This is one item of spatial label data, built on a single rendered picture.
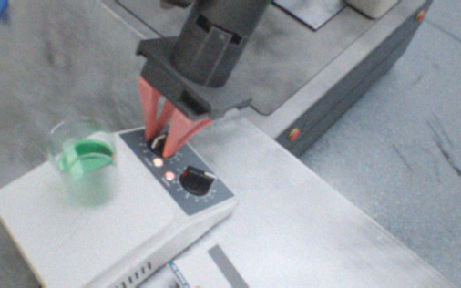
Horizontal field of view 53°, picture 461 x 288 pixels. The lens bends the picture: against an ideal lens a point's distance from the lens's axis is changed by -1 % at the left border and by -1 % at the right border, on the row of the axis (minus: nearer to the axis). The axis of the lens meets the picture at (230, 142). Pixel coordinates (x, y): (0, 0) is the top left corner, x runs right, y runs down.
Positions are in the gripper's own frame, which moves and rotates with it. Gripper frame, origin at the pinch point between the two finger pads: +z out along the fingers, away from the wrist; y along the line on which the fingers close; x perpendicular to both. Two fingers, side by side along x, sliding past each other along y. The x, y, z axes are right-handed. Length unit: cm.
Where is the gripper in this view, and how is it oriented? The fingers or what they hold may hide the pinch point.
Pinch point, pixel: (162, 140)
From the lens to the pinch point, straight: 48.2
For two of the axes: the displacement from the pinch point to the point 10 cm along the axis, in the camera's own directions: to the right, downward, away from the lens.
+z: -4.4, 7.3, 5.3
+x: 5.3, -2.6, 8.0
